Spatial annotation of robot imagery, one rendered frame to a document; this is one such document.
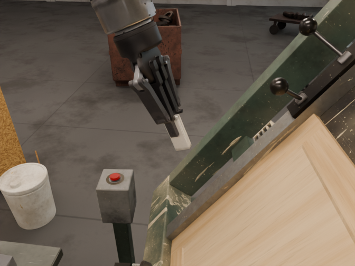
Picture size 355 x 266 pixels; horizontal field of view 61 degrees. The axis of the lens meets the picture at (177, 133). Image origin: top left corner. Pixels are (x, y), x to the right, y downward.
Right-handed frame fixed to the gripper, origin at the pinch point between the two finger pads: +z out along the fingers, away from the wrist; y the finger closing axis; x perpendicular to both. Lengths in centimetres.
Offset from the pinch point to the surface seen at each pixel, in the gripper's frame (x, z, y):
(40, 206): 154, 67, 60
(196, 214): 12.5, 34.1, 13.5
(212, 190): 6.1, 28.2, 16.4
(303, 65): -22, 9, 45
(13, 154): 197, 41, 94
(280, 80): -18.3, 0.0, 15.1
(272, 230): -12.3, 24.6, -1.5
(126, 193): 43, 33, 24
